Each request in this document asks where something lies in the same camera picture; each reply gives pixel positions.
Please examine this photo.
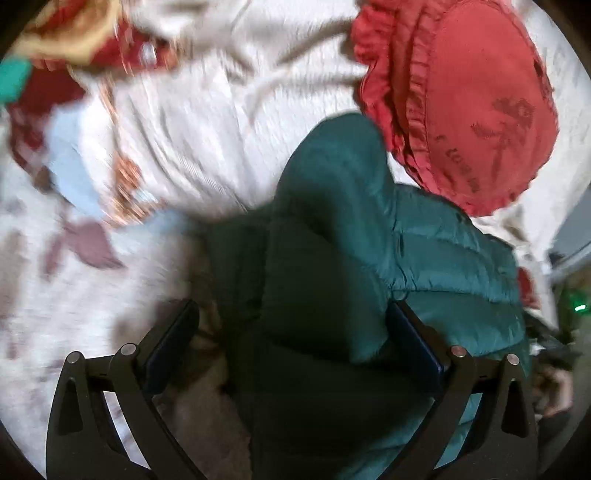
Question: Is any dark green quilted puffer jacket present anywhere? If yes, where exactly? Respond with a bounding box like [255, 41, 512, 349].
[206, 114, 530, 479]

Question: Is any person's right hand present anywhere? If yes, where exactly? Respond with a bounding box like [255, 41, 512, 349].
[532, 365, 574, 418]

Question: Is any floral red white bedspread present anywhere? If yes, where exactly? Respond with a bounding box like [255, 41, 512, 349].
[1, 68, 250, 479]

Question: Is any red heart-shaped ruffled pillow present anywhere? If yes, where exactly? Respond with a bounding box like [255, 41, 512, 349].
[351, 1, 559, 217]

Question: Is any light blue cloth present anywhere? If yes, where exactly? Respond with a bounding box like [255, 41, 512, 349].
[46, 100, 200, 236]

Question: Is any beige patterned quilt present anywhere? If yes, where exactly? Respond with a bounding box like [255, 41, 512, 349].
[105, 0, 591, 324]

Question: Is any teal green garment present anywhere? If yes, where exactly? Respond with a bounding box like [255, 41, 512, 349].
[0, 57, 32, 104]

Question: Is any red and yellow patterned cloth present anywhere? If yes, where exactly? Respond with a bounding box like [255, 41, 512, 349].
[8, 0, 179, 76]

